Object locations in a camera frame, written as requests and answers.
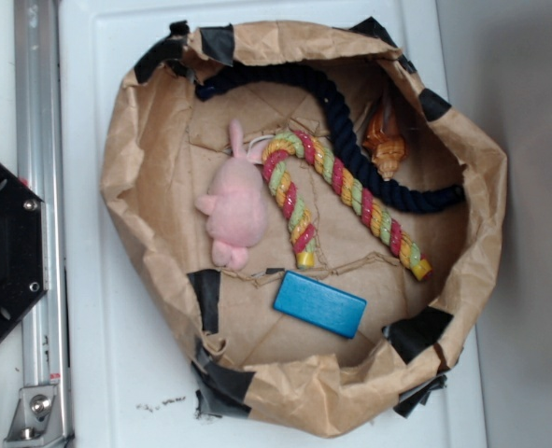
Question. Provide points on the blue wooden block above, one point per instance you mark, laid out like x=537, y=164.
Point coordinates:
x=319, y=304

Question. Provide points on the brown paper bag bin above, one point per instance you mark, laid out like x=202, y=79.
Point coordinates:
x=168, y=136

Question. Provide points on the pink plush bunny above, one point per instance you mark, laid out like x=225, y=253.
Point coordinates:
x=235, y=209

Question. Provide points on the orange plastic seashell toy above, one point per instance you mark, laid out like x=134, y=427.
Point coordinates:
x=384, y=141

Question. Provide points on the white tray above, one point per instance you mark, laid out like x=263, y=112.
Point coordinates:
x=131, y=385

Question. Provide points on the multicolour twisted rope toy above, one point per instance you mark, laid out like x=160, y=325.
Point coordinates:
x=352, y=193

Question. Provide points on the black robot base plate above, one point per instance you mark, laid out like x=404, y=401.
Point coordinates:
x=22, y=278

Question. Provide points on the aluminium extrusion rail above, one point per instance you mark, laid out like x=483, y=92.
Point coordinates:
x=45, y=342

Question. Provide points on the metal corner bracket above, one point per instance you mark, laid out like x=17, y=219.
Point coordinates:
x=37, y=421

